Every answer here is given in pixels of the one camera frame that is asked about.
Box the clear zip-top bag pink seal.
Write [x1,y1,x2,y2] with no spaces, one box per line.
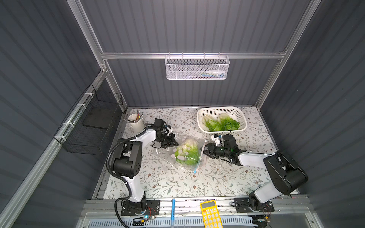
[168,135,207,173]

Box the chinese cabbage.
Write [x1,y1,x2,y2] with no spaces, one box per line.
[202,115,221,132]
[218,114,240,131]
[174,138,201,166]

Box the clear zip-top bag blue seal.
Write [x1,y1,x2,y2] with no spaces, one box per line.
[156,137,208,173]

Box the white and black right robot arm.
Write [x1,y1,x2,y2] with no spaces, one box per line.
[200,134,309,212]

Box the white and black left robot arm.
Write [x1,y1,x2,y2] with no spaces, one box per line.
[106,118,178,214]

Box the white cup pen holder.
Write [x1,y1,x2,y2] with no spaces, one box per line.
[124,110,145,134]

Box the white perforated plastic basket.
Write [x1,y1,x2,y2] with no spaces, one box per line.
[196,106,248,136]

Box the blue pen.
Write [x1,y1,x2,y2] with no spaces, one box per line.
[170,199,175,228]

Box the yellow calculator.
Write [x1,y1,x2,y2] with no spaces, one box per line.
[200,200,223,228]

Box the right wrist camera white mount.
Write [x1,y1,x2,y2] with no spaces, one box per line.
[211,134,223,147]

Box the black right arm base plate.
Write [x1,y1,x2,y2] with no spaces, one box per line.
[231,197,275,213]

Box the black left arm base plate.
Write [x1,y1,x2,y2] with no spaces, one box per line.
[120,200,161,216]

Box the white slotted cable duct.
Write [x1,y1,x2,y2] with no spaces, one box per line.
[86,216,259,228]

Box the white wire wall basket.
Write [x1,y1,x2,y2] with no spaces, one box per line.
[164,55,230,80]

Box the black wire mesh basket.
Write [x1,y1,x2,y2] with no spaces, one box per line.
[54,86,124,155]

